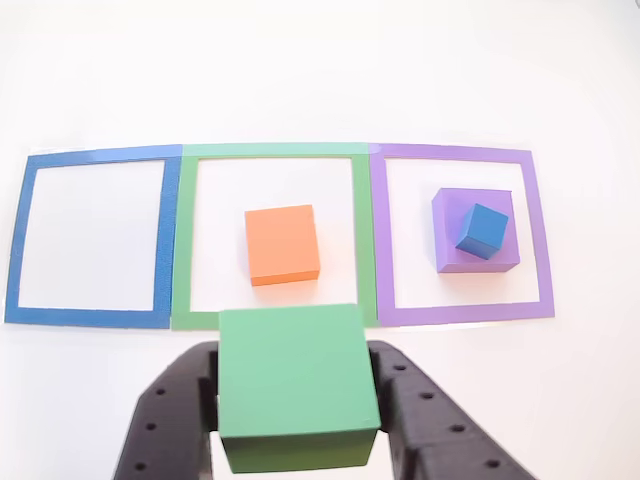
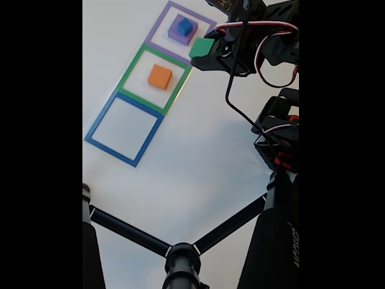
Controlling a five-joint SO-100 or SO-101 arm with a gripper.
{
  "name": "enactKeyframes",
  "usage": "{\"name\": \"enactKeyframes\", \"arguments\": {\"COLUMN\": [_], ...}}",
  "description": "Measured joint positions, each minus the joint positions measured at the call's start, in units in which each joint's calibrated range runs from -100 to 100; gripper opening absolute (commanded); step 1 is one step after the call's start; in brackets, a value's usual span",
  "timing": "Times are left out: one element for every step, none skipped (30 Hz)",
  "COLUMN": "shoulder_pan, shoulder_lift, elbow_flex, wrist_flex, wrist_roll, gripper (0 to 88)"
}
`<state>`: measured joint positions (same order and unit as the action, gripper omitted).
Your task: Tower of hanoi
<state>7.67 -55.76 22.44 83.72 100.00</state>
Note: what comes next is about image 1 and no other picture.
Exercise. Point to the green cube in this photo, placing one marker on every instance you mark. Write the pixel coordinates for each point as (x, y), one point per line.
(295, 380)

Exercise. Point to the small blue cube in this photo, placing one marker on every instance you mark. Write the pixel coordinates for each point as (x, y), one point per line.
(482, 232)

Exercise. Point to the orange cube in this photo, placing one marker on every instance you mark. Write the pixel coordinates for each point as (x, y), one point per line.
(281, 245)

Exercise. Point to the flat purple block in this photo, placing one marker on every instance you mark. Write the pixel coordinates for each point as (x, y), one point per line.
(447, 240)

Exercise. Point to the blue square frame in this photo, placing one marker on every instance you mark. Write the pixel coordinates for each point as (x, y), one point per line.
(167, 240)

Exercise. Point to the green square frame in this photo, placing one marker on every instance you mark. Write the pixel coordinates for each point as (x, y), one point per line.
(182, 240)

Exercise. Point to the purple square frame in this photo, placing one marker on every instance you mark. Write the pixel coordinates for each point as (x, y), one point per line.
(385, 240)

